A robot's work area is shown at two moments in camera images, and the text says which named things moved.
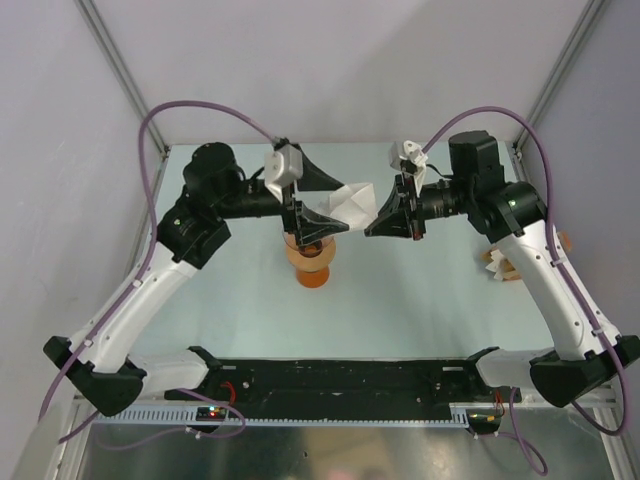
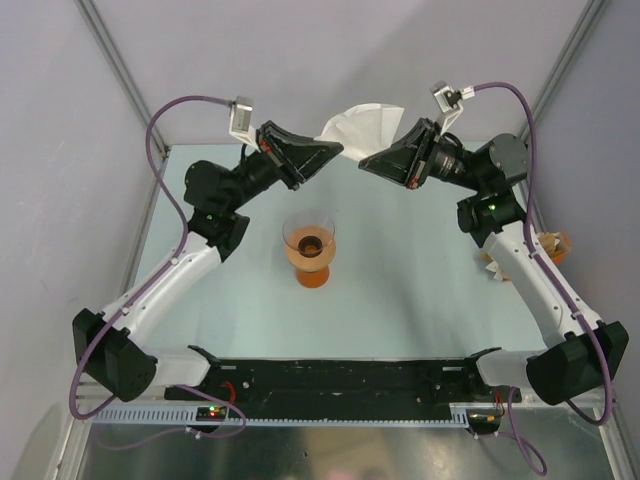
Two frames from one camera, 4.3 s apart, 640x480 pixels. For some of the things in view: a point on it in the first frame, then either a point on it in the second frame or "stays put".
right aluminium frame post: [565, 57] stays put
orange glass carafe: [313, 279] stays put
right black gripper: [392, 221] -> [410, 156]
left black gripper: [307, 224] -> [300, 156]
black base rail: [344, 389] stays put
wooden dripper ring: [311, 263] stays put
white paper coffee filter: [355, 205] -> [363, 130]
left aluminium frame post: [118, 66] stays put
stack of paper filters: [502, 268] stays put
